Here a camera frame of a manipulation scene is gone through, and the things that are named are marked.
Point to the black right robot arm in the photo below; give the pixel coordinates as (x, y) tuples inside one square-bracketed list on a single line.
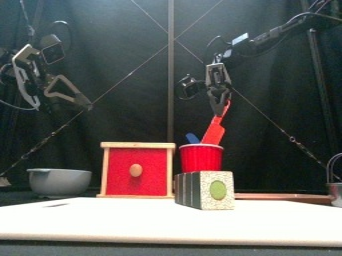
[(294, 25)]

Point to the pink rectangular plate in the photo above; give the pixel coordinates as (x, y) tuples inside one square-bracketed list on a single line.
[(284, 197)]

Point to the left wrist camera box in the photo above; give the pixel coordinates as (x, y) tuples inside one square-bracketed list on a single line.
[(52, 50)]

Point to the vertical metal frame pole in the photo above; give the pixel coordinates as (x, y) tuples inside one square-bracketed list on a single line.
[(171, 83)]

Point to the red plastic cup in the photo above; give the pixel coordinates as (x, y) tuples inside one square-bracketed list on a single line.
[(200, 158)]

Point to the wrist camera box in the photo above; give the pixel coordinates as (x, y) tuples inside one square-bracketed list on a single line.
[(189, 87), (52, 50)]

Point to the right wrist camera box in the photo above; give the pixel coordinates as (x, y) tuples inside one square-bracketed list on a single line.
[(189, 87)]

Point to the slanted black frame pole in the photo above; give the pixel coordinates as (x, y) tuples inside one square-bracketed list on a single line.
[(320, 93)]

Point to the white cutting board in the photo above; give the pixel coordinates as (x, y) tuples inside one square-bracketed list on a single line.
[(133, 220)]

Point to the grey bowl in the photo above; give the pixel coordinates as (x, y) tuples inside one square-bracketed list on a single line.
[(57, 182)]

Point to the black toy sushi roll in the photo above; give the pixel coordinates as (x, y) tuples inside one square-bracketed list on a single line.
[(204, 190)]

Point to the blue utensil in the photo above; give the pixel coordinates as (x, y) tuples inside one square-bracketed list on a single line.
[(192, 138)]

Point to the red wooden box with knob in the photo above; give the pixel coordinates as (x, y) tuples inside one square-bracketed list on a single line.
[(120, 173)]

